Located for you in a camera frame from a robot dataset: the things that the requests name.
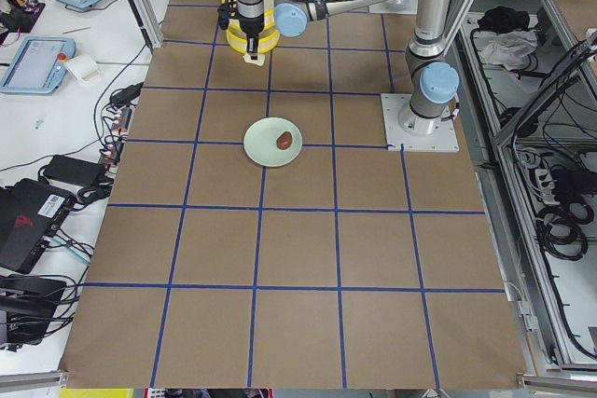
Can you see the yellow steamer layer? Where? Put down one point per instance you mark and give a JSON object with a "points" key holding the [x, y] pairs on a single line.
{"points": [[237, 39], [269, 21]]}

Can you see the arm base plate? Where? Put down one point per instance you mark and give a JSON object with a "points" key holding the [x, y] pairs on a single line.
{"points": [[406, 132]]}

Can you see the black electronics box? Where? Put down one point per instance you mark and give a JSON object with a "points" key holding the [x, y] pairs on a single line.
{"points": [[31, 212]]}

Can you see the blue teach pendant near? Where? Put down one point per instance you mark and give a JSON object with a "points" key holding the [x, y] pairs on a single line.
{"points": [[38, 66]]}

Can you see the light green round plate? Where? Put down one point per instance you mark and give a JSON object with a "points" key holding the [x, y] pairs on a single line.
{"points": [[259, 142]]}

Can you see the black power brick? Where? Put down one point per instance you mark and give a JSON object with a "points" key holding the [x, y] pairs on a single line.
{"points": [[74, 171]]}

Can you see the white crumpled cloth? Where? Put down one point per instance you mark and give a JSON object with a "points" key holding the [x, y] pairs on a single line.
{"points": [[511, 50]]}

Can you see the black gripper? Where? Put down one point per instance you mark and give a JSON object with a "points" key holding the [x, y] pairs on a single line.
{"points": [[250, 29]]}

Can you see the brown chocolate bun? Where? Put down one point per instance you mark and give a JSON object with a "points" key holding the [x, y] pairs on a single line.
{"points": [[284, 140]]}

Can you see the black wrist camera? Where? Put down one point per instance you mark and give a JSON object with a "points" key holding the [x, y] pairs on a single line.
{"points": [[227, 11]]}

